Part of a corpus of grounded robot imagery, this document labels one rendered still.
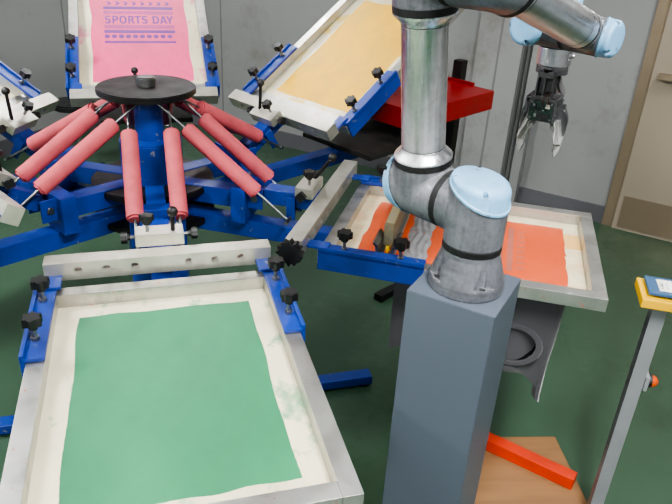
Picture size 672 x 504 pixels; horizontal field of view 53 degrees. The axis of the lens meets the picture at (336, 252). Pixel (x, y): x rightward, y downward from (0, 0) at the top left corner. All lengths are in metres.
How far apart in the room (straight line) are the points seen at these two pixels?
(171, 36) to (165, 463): 2.25
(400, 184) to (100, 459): 0.76
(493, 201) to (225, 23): 4.84
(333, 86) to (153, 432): 1.75
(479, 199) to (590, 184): 3.69
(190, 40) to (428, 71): 2.06
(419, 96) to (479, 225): 0.26
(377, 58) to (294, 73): 0.37
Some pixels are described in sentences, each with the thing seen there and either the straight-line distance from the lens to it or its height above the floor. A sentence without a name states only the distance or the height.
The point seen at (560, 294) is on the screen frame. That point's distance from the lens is 1.87.
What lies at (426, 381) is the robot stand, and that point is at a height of 1.00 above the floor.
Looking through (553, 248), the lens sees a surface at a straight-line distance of 2.18.
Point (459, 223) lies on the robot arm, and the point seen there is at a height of 1.35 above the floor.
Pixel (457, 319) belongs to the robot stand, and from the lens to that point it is 1.32.
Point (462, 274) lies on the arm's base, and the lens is 1.30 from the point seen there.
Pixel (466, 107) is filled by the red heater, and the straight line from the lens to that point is 3.21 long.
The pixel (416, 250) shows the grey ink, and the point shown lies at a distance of 2.01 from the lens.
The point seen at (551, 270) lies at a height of 0.95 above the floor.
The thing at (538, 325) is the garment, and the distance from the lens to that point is 2.00.
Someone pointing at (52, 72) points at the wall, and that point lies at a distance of 5.99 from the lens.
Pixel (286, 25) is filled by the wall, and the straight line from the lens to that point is 5.57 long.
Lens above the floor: 1.87
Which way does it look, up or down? 28 degrees down
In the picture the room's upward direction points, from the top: 3 degrees clockwise
